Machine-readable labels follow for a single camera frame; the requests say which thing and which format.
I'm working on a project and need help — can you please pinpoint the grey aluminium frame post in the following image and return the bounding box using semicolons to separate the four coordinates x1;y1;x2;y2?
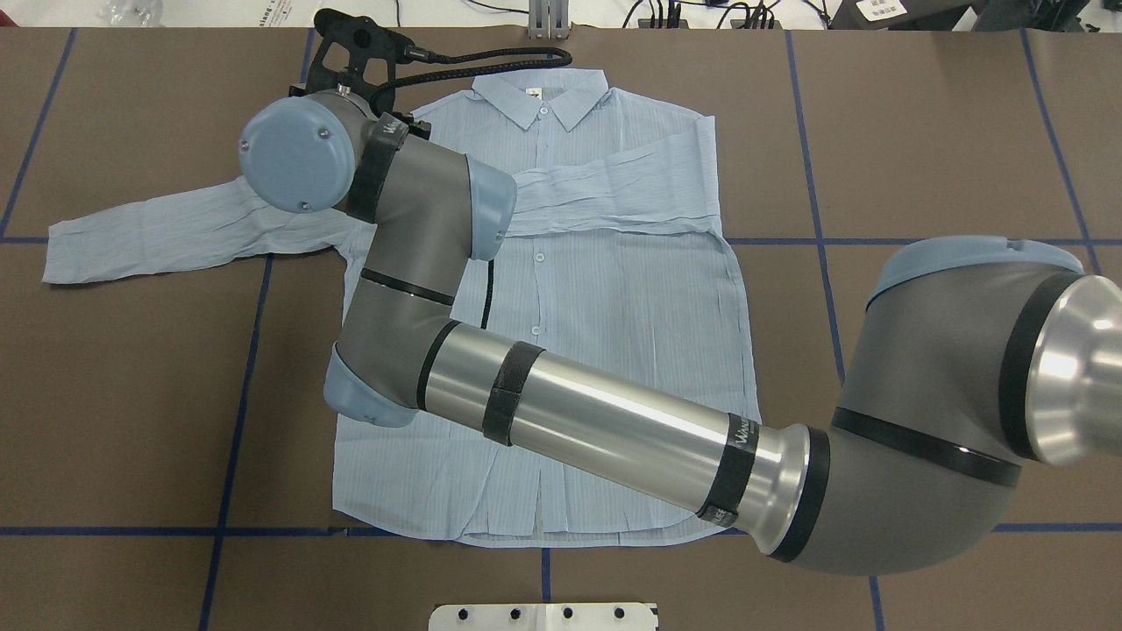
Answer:
528;0;572;42

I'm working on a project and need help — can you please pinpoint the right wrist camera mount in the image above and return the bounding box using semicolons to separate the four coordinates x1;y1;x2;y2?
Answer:
288;8;432;140

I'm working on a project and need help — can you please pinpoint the clear plastic bag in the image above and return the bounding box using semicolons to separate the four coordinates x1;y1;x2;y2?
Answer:
96;0;164;28

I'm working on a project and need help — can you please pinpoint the light blue button shirt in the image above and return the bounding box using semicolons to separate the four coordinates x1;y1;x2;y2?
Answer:
43;68;760;548

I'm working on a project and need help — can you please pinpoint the black box with label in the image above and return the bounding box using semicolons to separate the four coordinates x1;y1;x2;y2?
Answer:
827;1;974;33

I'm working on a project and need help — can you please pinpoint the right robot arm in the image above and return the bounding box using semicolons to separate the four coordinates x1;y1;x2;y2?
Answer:
239;89;1121;575

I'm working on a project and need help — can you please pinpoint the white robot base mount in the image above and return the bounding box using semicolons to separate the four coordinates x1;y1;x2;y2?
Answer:
427;602;661;630

